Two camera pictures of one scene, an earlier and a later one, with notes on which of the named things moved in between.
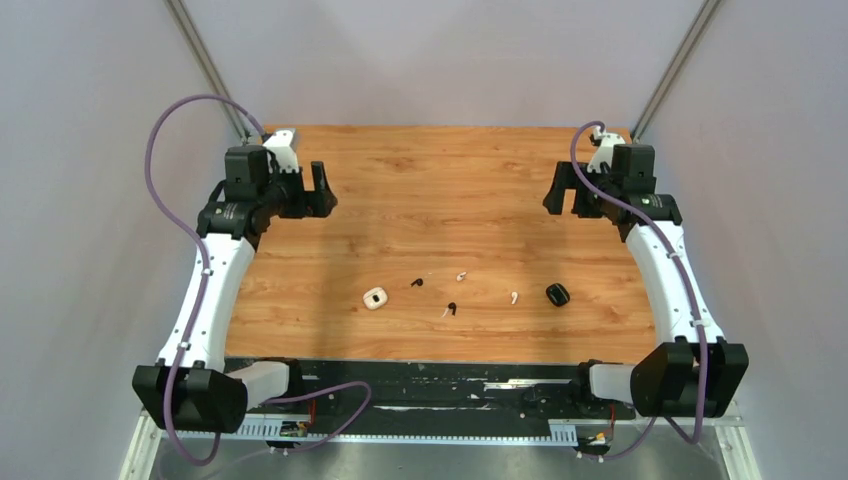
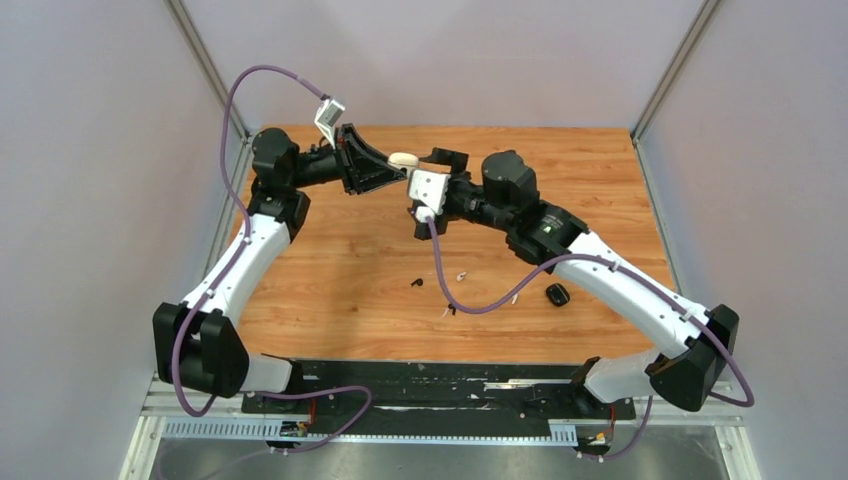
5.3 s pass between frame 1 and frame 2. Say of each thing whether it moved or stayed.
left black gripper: moved
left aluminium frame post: stayed
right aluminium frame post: stayed
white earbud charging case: moved
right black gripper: moved
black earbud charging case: stayed
